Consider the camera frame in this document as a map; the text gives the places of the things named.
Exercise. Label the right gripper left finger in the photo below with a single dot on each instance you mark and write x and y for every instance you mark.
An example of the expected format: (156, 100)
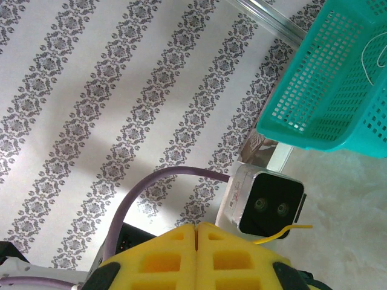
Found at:
(151, 266)

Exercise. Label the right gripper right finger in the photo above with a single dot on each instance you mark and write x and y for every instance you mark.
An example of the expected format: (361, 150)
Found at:
(242, 266)

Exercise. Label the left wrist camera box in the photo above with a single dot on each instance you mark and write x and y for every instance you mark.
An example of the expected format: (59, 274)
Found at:
(272, 205)

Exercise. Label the metal frame post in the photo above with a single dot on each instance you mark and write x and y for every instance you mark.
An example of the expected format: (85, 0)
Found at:
(272, 18)

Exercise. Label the teal plastic basket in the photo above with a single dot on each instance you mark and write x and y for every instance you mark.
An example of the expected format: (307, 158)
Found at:
(317, 90)

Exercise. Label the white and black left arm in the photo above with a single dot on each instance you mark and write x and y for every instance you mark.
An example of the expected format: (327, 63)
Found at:
(36, 270)

